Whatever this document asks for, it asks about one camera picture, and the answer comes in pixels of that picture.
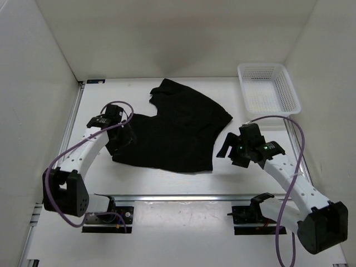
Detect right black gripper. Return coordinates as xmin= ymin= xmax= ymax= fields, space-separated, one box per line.
xmin=216 ymin=132 xmax=251 ymax=169

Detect black shorts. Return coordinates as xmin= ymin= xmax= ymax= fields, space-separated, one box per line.
xmin=112 ymin=78 xmax=233 ymax=174

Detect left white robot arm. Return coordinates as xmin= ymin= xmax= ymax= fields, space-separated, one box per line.
xmin=43 ymin=116 xmax=134 ymax=223

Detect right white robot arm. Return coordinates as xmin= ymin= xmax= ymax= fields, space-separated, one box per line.
xmin=217 ymin=133 xmax=348 ymax=254

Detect white plastic basket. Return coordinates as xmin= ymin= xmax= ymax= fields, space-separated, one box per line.
xmin=237 ymin=63 xmax=301 ymax=116

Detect blue label sticker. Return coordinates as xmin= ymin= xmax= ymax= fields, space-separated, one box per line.
xmin=86 ymin=79 xmax=106 ymax=84

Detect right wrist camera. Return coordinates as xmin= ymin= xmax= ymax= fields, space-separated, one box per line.
xmin=239 ymin=123 xmax=262 ymax=142

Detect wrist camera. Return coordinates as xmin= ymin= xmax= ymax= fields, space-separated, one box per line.
xmin=104 ymin=104 xmax=124 ymax=122
xmin=239 ymin=123 xmax=262 ymax=142

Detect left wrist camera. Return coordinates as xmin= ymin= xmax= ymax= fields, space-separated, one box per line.
xmin=104 ymin=104 xmax=124 ymax=122

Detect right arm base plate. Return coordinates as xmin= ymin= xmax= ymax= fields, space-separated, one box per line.
xmin=227 ymin=206 xmax=276 ymax=236

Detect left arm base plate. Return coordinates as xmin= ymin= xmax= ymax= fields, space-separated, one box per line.
xmin=82 ymin=206 xmax=134 ymax=234

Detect aluminium frame rail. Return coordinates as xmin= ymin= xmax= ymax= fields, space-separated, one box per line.
xmin=16 ymin=80 xmax=348 ymax=267

